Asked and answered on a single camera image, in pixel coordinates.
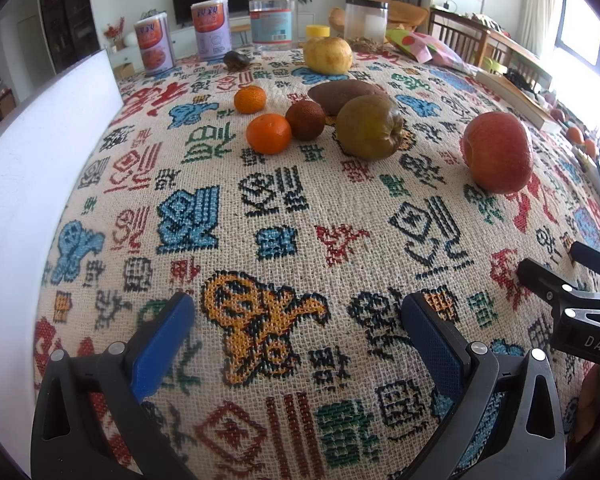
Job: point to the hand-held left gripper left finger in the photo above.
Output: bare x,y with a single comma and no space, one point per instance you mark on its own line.
162,345

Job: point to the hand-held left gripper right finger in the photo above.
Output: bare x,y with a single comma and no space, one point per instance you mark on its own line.
432,345

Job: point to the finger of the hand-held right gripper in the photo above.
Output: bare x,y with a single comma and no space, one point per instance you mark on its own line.
597,262
542,277

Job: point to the rough reddish-brown round fruit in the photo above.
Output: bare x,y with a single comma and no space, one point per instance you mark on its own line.
306,120

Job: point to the brown sweet potato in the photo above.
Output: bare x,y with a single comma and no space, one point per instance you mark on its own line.
337,95

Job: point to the person's right hand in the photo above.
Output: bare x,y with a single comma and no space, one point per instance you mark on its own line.
592,400

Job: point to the distant orange fruit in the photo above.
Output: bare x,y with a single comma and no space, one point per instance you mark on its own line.
590,148
575,135

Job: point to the red apple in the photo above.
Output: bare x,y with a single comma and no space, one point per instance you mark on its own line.
497,152

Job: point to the printed woven tablecloth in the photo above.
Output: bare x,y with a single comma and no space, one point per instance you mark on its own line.
290,240

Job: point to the white foam board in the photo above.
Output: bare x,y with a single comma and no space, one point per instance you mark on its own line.
30,185

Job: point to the green-brown apple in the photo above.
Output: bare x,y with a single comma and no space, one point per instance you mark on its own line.
370,127

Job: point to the large tangerine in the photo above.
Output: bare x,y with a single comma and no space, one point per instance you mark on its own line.
268,133

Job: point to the bright window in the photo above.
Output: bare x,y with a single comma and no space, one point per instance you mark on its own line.
587,25

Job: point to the wooden chair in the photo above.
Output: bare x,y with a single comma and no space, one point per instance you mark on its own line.
460,35

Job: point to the small tangerine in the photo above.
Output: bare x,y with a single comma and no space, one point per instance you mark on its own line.
250,99

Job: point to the colourful patterned bag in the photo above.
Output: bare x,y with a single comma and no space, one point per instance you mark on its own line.
422,45

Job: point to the cardboard box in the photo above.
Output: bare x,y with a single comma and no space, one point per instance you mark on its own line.
123,70

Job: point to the pile of brown nuts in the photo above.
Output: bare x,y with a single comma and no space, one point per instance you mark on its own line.
367,45

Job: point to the dark brown lumpy object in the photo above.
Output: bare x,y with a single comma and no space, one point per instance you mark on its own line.
236,60

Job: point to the orange curved seat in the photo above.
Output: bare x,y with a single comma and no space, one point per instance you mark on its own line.
405,12

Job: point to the pink and purple tin can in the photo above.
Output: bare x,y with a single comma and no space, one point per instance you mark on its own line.
155,45
211,30

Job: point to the yellow pear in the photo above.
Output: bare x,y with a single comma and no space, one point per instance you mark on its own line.
327,55

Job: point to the clear jar with black lid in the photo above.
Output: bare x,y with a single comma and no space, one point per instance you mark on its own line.
366,20

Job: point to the red flower arrangement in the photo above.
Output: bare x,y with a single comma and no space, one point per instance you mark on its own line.
114,31

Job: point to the yellow cup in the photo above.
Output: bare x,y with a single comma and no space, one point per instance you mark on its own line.
317,31

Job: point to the clear jar with blue label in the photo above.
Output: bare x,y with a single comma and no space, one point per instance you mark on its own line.
273,22

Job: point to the dark shelf cabinet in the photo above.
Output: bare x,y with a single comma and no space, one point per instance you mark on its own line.
67,15

